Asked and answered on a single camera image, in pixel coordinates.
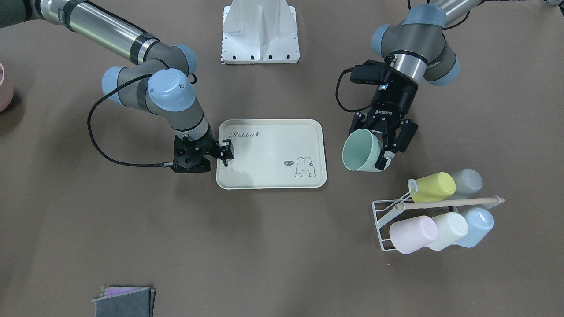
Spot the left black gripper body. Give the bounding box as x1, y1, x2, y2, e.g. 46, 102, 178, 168
368, 73, 418, 128

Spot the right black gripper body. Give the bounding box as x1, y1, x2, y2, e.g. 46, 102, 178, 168
174, 132, 219, 158

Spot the green cup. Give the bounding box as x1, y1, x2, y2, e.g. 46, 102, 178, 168
342, 129, 392, 172

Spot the cream rabbit tray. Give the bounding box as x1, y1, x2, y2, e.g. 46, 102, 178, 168
216, 120, 327, 189

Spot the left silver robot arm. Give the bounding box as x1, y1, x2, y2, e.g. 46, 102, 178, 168
346, 0, 481, 170

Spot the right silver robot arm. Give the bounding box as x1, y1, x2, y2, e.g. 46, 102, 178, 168
1, 0, 234, 174

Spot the yellow cup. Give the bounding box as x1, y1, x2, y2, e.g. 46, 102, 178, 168
411, 171, 456, 203

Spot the grey cup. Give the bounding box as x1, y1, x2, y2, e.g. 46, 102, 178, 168
446, 168, 483, 200

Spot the pink cup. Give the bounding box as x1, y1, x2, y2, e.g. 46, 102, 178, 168
389, 215, 439, 254

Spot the cream white cup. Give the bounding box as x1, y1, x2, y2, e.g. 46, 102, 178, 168
427, 211, 469, 251

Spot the light blue cup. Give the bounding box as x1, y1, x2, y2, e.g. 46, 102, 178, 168
457, 207, 495, 247

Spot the folded grey cloth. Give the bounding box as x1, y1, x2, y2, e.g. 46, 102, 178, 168
92, 286, 156, 317

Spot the pink bowl with ice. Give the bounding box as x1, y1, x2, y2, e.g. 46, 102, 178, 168
0, 63, 14, 112

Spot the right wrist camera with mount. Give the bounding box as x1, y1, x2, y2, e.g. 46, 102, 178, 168
171, 148, 212, 174

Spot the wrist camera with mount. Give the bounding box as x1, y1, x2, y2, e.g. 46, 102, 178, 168
171, 148, 212, 174
350, 63, 390, 85

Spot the black camera cable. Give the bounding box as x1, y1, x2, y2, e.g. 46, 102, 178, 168
87, 73, 198, 168
335, 67, 375, 113

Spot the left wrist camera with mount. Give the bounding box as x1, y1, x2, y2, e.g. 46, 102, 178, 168
350, 63, 390, 85

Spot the white wire cup rack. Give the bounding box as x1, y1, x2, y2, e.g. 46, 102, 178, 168
371, 179, 505, 252

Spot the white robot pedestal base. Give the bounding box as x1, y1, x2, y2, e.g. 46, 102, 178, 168
221, 0, 300, 64

